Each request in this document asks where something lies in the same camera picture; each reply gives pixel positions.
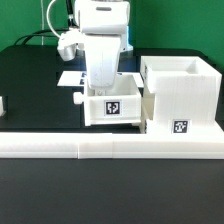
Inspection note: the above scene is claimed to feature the white drawer cabinet frame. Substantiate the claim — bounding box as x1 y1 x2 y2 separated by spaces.
140 56 222 134

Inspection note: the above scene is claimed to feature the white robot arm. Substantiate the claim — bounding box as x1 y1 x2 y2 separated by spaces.
46 0 130 95

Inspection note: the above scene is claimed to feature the white fiducial marker sheet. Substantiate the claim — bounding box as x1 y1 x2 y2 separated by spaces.
57 71 144 88

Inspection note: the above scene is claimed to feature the black cable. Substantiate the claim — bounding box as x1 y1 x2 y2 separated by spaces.
13 0 81 46

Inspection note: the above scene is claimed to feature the white drawer box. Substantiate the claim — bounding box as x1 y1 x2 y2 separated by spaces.
73 74 142 126
140 98 154 134

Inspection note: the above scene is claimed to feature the white L-shaped fence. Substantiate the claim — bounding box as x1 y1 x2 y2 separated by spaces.
0 126 224 159

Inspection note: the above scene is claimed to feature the white thin cable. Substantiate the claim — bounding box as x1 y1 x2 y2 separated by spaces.
40 0 45 46

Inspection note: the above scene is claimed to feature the white front drawer box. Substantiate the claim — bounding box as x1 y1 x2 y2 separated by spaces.
140 98 154 134

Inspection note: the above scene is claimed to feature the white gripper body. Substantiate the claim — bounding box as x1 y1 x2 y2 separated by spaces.
57 0 130 89

